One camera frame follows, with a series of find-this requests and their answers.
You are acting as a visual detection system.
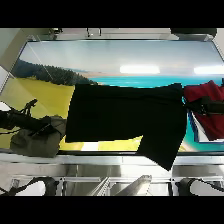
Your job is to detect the white and blue garment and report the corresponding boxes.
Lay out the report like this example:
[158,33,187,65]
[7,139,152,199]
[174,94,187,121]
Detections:
[186,109,224,144]

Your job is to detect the silver frame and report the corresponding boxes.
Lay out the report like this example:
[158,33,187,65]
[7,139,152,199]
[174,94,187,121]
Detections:
[0,152,224,197]

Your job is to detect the black T-shirt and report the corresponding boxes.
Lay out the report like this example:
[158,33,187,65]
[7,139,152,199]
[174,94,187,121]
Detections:
[64,82,189,172]

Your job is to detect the black cable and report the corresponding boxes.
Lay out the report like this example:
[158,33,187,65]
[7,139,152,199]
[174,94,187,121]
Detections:
[195,177,224,194]
[0,177,46,196]

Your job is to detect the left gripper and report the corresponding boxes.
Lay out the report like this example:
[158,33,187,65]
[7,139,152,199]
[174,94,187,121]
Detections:
[31,120,56,138]

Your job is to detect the red garment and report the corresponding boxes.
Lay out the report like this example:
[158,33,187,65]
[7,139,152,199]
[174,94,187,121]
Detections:
[182,79,224,141]

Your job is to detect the olive green garment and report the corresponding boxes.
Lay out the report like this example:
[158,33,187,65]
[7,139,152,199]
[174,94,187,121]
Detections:
[9,114,68,159]

